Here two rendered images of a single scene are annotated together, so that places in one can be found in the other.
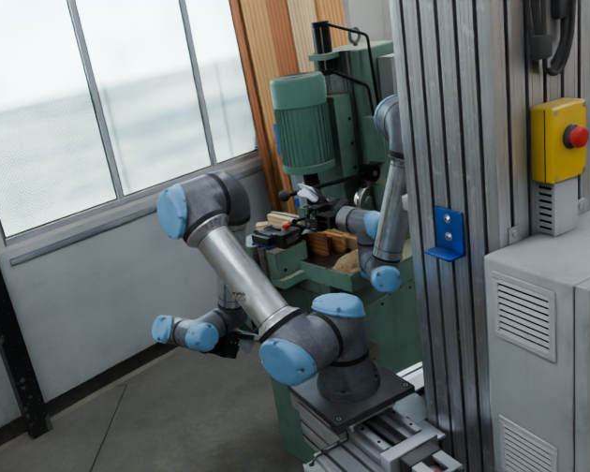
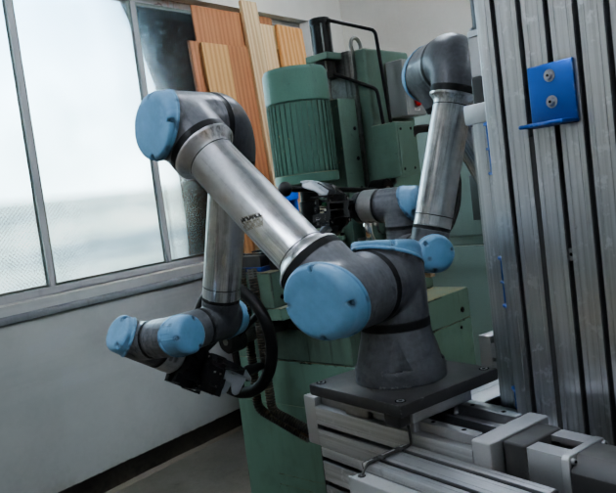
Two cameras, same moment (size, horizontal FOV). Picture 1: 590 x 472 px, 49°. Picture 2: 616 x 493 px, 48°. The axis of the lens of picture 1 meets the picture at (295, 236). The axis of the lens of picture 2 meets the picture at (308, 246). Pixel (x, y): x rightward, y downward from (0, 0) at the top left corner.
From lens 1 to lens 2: 0.63 m
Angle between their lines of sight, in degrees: 17
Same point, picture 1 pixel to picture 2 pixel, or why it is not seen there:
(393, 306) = not seen: hidden behind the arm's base
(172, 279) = (110, 395)
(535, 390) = not seen: outside the picture
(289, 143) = (286, 145)
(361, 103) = (369, 111)
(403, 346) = not seen: hidden behind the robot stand
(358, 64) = (365, 64)
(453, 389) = (563, 348)
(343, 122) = (348, 130)
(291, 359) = (337, 284)
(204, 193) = (202, 101)
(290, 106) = (288, 97)
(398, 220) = (448, 171)
